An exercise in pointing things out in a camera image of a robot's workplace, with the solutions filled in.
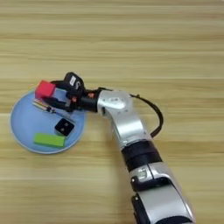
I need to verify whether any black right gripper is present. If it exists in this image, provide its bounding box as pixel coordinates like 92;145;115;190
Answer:
43;80;102;114

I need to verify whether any red cube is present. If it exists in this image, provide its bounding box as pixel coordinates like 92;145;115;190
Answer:
34;80;57;101

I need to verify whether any green rectangular block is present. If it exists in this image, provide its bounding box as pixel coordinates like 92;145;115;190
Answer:
32;132;67;149

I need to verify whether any small black box white label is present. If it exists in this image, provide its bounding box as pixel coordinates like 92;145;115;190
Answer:
63;72;87;96

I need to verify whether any black cube with white dots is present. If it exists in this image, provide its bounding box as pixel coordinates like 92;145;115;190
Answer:
53;117;75;137

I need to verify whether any round blue plate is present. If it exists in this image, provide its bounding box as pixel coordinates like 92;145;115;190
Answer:
10;87;87;155

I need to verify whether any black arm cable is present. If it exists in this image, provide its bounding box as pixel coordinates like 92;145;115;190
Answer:
129;94;165;139

